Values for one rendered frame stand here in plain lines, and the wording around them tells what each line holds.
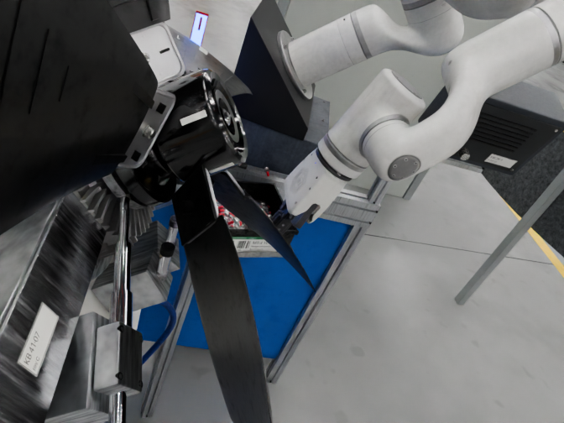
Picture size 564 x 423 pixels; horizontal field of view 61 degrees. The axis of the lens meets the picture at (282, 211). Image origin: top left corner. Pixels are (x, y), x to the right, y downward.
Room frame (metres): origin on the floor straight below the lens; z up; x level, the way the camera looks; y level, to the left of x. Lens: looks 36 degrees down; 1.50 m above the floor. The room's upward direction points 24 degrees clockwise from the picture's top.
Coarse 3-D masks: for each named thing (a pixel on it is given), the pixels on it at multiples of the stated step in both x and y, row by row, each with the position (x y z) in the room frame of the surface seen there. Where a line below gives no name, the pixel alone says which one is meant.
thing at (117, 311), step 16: (128, 208) 0.41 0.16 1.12; (128, 224) 0.39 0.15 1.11; (128, 256) 0.35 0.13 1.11; (128, 272) 0.34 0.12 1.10; (128, 288) 0.32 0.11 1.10; (112, 304) 0.30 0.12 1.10; (128, 304) 0.30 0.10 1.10; (112, 320) 0.28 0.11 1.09; (128, 320) 0.29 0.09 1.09; (112, 400) 0.22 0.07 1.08; (112, 416) 0.21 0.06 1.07
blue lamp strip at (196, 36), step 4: (196, 16) 0.91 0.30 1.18; (200, 16) 0.91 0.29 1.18; (204, 16) 0.91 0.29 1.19; (196, 20) 0.91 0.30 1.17; (204, 20) 0.92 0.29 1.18; (196, 24) 0.91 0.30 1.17; (204, 24) 0.92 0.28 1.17; (196, 28) 0.91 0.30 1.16; (204, 28) 0.92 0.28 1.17; (192, 32) 0.91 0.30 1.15; (196, 32) 0.91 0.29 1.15; (200, 32) 0.91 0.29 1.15; (192, 36) 0.91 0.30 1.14; (196, 36) 0.91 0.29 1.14; (200, 36) 0.91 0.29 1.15; (192, 40) 0.91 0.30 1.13; (196, 40) 0.91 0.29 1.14; (200, 40) 0.92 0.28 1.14; (200, 44) 0.92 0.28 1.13
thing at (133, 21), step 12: (108, 0) 0.50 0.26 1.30; (120, 0) 0.51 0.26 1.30; (132, 0) 0.52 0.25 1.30; (144, 0) 0.53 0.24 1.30; (156, 0) 0.55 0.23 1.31; (168, 0) 0.56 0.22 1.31; (120, 12) 0.50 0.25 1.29; (132, 12) 0.51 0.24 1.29; (144, 12) 0.53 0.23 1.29; (156, 12) 0.53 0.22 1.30; (168, 12) 0.55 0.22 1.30; (132, 24) 0.51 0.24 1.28; (144, 24) 0.52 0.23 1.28
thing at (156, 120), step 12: (156, 96) 0.42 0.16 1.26; (168, 96) 0.44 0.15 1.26; (156, 108) 0.42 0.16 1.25; (168, 108) 0.45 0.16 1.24; (144, 120) 0.41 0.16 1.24; (156, 120) 0.43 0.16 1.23; (156, 132) 0.44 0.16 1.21; (132, 144) 0.39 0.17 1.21; (144, 144) 0.42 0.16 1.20; (144, 156) 0.42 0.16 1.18; (120, 168) 0.38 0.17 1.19
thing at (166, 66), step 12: (156, 24) 0.53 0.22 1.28; (132, 36) 0.51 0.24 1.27; (144, 36) 0.52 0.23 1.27; (156, 36) 0.53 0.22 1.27; (168, 36) 0.54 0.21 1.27; (144, 48) 0.51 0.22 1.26; (156, 48) 0.52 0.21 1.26; (156, 60) 0.52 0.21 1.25; (168, 60) 0.53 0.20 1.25; (180, 60) 0.54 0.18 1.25; (156, 72) 0.51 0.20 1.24; (168, 72) 0.52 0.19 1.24; (180, 72) 0.53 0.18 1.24
